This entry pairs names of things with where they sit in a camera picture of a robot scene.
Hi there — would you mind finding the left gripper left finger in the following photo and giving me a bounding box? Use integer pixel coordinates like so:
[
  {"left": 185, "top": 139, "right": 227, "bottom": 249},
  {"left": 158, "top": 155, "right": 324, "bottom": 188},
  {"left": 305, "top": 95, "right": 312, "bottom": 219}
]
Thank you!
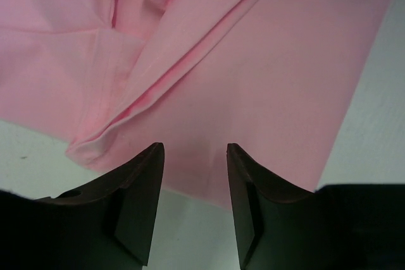
[{"left": 1, "top": 143, "right": 165, "bottom": 269}]

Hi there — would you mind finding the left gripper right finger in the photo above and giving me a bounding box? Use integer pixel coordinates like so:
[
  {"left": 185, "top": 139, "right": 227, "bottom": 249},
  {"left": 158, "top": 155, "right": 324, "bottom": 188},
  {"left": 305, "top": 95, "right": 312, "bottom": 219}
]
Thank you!
[{"left": 227, "top": 144, "right": 404, "bottom": 269}]

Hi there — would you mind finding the pink t-shirt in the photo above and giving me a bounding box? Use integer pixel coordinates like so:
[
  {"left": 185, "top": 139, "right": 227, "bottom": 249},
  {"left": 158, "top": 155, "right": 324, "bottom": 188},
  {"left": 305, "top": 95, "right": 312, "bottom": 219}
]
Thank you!
[{"left": 1, "top": 0, "right": 390, "bottom": 207}]

